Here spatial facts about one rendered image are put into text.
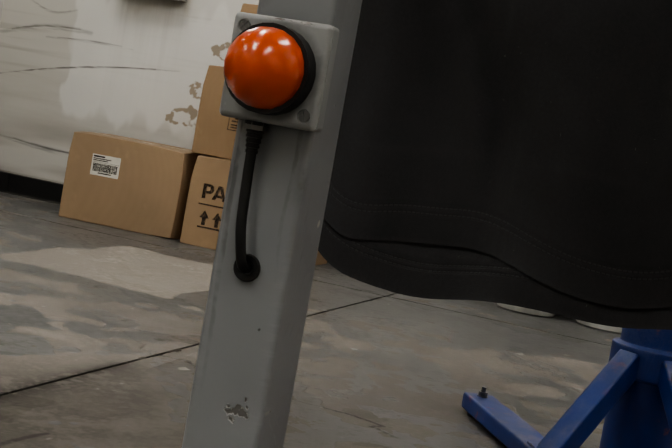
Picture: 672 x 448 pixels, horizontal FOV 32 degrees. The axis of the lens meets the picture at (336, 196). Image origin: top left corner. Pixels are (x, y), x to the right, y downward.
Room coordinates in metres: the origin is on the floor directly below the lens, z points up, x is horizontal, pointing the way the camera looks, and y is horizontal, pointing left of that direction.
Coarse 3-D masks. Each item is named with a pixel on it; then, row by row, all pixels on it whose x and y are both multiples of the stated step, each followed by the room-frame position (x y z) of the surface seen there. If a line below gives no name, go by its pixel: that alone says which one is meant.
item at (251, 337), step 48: (288, 0) 0.56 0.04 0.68; (336, 0) 0.56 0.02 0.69; (336, 48) 0.55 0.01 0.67; (336, 96) 0.58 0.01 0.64; (240, 144) 0.57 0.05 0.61; (288, 144) 0.56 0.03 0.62; (336, 144) 0.59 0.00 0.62; (288, 192) 0.56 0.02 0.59; (288, 240) 0.56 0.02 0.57; (240, 288) 0.56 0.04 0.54; (288, 288) 0.56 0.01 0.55; (240, 336) 0.56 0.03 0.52; (288, 336) 0.57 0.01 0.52; (240, 384) 0.56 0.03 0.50; (288, 384) 0.58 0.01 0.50; (192, 432) 0.57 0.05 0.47; (240, 432) 0.56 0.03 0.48
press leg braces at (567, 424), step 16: (624, 352) 2.03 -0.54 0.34; (608, 368) 2.01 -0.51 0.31; (624, 368) 2.00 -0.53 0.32; (592, 384) 1.99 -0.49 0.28; (608, 384) 1.98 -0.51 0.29; (624, 384) 2.00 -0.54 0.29; (576, 400) 1.98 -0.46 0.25; (592, 400) 1.96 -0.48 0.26; (608, 400) 1.97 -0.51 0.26; (576, 416) 1.94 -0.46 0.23; (592, 416) 1.95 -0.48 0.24; (560, 432) 1.93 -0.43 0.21; (576, 432) 1.92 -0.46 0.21
